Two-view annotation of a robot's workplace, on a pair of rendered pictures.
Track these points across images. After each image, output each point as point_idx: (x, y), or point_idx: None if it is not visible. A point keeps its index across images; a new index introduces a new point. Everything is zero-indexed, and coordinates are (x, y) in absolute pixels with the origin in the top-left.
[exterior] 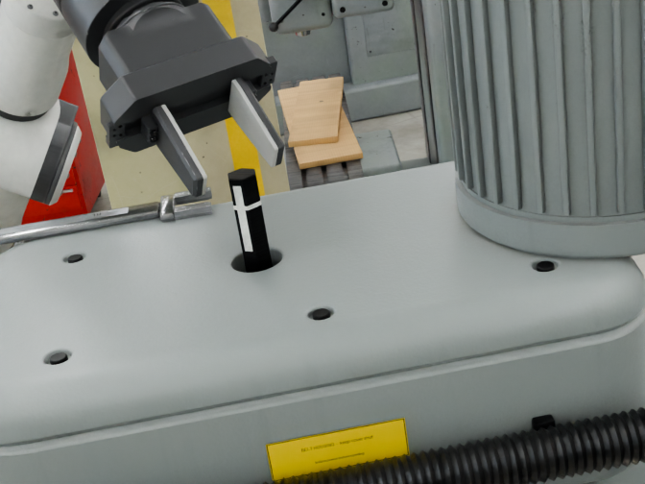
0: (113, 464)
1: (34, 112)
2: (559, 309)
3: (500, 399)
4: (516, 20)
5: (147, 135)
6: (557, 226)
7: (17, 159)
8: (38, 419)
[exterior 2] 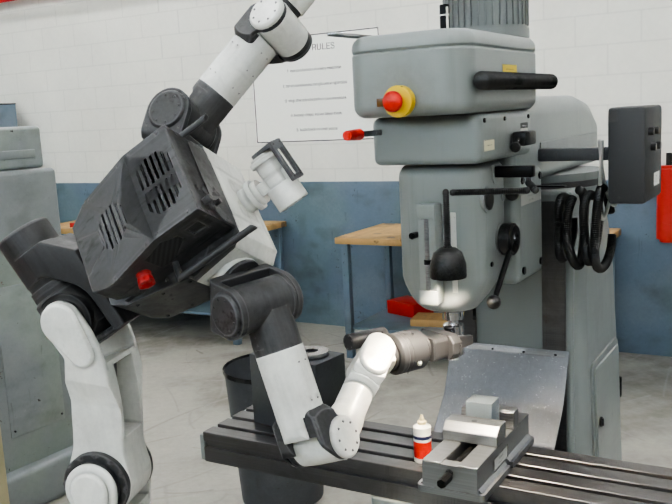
0: (485, 59)
1: (303, 13)
2: (529, 41)
3: (525, 66)
4: None
5: None
6: (512, 26)
7: (302, 30)
8: (477, 36)
